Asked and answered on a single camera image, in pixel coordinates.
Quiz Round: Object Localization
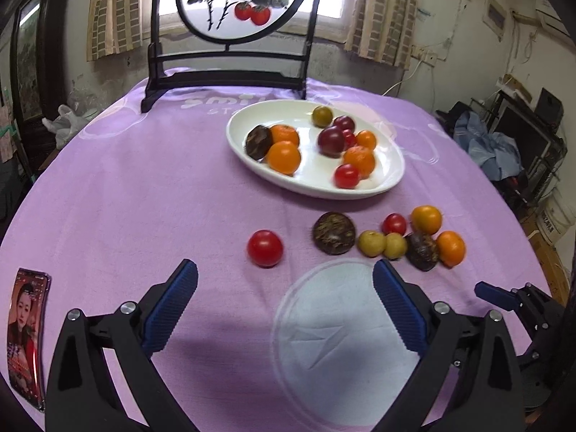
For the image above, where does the white power cable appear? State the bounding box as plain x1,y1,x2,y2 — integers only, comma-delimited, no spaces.
382,58,424,97

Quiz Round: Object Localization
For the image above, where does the small yellow-green plum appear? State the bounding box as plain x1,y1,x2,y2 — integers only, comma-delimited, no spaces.
357,230,388,258
384,233,408,260

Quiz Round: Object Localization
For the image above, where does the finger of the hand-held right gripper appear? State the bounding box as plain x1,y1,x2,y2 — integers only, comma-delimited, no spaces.
515,339,563,412
474,281,565,338

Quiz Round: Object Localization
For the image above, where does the black monitor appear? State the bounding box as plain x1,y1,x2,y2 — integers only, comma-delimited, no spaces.
492,101,556,176

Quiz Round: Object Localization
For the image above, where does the wrinkled dark passion fruit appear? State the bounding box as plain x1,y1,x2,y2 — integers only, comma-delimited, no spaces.
405,233,440,272
246,125,274,161
312,211,357,255

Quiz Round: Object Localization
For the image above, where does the black box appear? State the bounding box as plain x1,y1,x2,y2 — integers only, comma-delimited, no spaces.
535,87,564,122

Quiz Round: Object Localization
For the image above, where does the white oval plate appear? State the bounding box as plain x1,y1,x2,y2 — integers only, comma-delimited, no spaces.
226,99,406,199

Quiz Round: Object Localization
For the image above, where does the dark wood framed picture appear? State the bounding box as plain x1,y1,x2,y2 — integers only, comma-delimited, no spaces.
9,0,68,122

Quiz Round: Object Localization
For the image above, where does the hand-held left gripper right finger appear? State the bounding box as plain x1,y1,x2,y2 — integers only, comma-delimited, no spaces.
373,258,527,432

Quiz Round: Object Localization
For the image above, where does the blue cloth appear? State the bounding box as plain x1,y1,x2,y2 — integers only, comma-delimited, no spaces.
452,112,525,181

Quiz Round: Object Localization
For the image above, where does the wall power socket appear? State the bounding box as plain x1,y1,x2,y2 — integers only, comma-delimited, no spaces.
411,45,439,66

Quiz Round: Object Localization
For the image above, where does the white bucket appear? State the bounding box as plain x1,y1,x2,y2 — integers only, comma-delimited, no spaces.
540,189,576,244

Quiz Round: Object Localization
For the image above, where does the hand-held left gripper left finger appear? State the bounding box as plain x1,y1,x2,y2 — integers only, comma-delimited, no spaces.
45,258,199,432

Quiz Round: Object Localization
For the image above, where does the purple printed tablecloth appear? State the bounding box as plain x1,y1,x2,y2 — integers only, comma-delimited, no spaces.
0,76,570,432

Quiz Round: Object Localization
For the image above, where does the smartphone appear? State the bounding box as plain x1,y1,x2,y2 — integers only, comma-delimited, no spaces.
6,267,51,412

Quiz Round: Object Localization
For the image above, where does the beige checked curtain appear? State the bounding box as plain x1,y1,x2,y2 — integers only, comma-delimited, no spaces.
87,0,158,61
344,0,421,69

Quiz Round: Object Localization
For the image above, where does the wall electrical box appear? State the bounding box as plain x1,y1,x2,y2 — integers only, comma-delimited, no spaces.
482,0,507,39

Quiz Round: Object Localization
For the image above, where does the white plastic bag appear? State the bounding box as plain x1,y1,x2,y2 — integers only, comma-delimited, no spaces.
42,103,97,149

